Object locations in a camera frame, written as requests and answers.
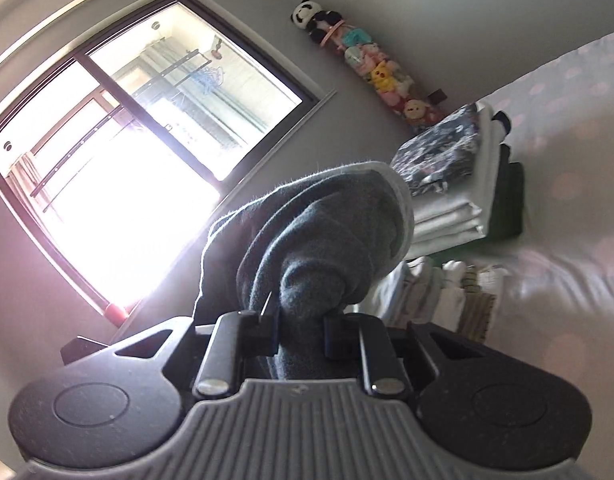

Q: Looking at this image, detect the white folded bedding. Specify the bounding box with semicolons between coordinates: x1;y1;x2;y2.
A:
412;101;511;257

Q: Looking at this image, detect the small red object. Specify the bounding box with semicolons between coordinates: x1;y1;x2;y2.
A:
104;302;131;327

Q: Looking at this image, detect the panda plush toy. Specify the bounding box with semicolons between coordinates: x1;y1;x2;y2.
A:
290;0;346;45

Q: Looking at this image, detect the hanging column of plush toys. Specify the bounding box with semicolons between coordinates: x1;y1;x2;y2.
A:
336;26;442;127

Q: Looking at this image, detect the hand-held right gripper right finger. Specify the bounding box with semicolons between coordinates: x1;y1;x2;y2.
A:
323;311;474;397

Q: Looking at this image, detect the bed with pale dotted sheet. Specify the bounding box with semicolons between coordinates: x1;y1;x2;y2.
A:
412;25;614;413

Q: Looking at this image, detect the white folded garment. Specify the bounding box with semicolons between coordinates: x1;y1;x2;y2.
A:
356;255;468;330

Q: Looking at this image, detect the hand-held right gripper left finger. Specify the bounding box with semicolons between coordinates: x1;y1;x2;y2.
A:
114;310;283;397

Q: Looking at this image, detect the grey fleece garment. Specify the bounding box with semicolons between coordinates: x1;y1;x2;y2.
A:
191;161;416;385

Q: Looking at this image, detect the large glass window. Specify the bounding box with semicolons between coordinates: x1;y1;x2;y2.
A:
0;0;322;322

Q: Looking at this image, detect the dark green folded garment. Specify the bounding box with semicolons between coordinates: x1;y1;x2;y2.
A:
486;144;526;242

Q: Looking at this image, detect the striped folded garment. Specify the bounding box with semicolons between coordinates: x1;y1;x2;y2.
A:
458;261;511;347

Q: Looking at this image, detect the dark floral folded cloth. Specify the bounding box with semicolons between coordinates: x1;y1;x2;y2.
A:
389;103;480;197

